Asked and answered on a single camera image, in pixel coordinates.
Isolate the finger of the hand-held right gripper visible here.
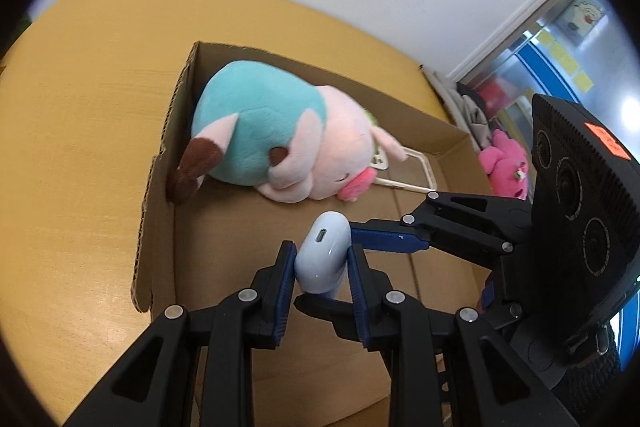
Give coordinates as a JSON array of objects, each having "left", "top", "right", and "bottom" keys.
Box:
[
  {"left": 294, "top": 294, "right": 362, "bottom": 339},
  {"left": 349, "top": 190, "right": 533, "bottom": 269}
]

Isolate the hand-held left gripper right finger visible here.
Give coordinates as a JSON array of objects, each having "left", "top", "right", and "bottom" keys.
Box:
[{"left": 347, "top": 245, "right": 587, "bottom": 427}]

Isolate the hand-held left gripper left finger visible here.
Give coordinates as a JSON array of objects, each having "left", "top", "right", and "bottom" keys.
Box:
[{"left": 64, "top": 240, "right": 297, "bottom": 427}]

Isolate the white earbud case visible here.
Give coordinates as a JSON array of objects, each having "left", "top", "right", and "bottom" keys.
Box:
[{"left": 294, "top": 212, "right": 352, "bottom": 300}]

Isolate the brown cardboard box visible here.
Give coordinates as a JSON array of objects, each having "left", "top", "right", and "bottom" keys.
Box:
[{"left": 131, "top": 40, "right": 493, "bottom": 427}]

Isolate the person's right forearm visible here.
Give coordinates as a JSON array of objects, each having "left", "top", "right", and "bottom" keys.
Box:
[{"left": 564, "top": 324, "right": 623, "bottom": 425}]

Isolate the clear phone case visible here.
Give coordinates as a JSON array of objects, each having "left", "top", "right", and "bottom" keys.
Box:
[{"left": 372, "top": 146, "right": 440, "bottom": 194}]

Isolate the pink plush toy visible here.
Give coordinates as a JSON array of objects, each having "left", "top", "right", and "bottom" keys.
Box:
[{"left": 479, "top": 130, "right": 531, "bottom": 200}]

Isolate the grey cloth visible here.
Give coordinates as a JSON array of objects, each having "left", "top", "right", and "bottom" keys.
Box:
[{"left": 422, "top": 64, "right": 493, "bottom": 153}]

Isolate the glass door with blue stripe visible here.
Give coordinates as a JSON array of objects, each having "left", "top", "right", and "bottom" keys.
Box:
[{"left": 457, "top": 0, "right": 640, "bottom": 188}]

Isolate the pig plush toy teal shirt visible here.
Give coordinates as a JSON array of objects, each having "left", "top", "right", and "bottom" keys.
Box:
[{"left": 166, "top": 60, "right": 407, "bottom": 206}]

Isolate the cartoon picture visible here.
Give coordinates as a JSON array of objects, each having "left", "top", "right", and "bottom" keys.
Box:
[{"left": 565, "top": 0, "right": 607, "bottom": 46}]

